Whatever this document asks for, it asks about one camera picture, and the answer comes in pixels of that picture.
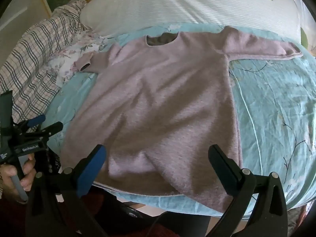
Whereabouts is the person's left hand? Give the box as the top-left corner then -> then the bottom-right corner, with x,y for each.
0,154 -> 37,198

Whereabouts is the pink sweater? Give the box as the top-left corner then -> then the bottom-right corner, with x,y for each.
60,25 -> 304,214

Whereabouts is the teal floral quilt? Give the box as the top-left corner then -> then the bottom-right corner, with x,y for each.
46,22 -> 316,221

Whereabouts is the plaid cloth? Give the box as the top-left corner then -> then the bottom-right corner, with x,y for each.
0,0 -> 86,126

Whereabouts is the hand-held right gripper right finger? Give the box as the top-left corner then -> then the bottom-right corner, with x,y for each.
208,144 -> 288,237

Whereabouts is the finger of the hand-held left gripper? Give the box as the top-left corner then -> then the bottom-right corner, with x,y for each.
13,114 -> 46,129
23,121 -> 64,140

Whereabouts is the white ribbed pillow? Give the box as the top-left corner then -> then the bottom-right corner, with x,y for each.
79,0 -> 302,46

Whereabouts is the white pink floral cloth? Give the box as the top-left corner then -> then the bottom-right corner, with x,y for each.
51,33 -> 116,88

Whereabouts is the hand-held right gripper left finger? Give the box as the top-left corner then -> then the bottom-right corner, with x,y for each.
25,144 -> 117,237

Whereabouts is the dark red cloth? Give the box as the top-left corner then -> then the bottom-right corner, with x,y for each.
0,188 -> 173,237

